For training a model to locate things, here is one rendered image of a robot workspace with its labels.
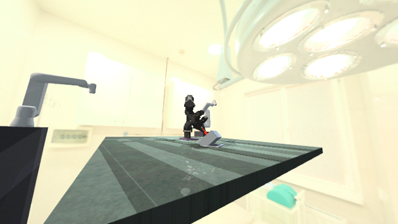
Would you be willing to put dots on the white flat panel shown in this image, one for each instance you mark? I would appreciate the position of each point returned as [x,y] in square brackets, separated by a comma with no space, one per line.
[210,138]

